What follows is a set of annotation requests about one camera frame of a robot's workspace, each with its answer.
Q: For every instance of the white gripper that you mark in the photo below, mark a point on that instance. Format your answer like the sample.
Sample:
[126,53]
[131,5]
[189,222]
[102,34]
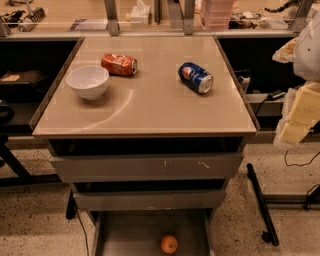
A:
[308,55]

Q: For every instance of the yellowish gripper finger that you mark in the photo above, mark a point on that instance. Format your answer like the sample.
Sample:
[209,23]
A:
[293,126]

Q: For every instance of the orange fruit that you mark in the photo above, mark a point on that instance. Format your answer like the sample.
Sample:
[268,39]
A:
[169,244]

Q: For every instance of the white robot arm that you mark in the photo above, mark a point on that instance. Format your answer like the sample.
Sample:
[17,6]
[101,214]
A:
[307,54]

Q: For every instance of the top grey drawer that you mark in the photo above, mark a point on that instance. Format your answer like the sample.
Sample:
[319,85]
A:
[116,168]

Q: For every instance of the middle grey drawer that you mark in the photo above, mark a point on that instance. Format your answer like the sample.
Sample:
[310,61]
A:
[157,200]

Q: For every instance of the grey drawer cabinet with counter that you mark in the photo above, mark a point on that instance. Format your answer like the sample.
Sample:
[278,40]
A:
[152,112]

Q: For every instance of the open bottom grey drawer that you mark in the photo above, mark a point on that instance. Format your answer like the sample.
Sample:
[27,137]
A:
[139,233]

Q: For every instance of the black power adapter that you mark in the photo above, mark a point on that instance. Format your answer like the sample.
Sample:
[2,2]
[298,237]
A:
[275,95]

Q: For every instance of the black metal floor bar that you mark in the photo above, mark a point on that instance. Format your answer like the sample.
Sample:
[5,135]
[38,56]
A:
[270,235]

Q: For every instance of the blue pepsi can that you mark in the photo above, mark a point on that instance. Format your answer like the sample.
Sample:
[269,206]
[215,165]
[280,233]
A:
[195,77]

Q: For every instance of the pink plastic container stack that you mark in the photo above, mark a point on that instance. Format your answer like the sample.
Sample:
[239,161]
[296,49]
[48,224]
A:
[215,14]

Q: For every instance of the red crushed soda can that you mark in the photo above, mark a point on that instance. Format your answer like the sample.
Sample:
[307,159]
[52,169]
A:
[117,64]

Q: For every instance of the white tissue box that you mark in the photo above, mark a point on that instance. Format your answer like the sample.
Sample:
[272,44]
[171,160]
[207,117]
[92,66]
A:
[140,13]

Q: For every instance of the white bowl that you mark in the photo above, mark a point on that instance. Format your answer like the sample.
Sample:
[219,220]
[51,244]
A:
[88,82]

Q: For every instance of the white paper booklet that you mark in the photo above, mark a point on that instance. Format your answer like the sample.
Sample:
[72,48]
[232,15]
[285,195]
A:
[89,25]

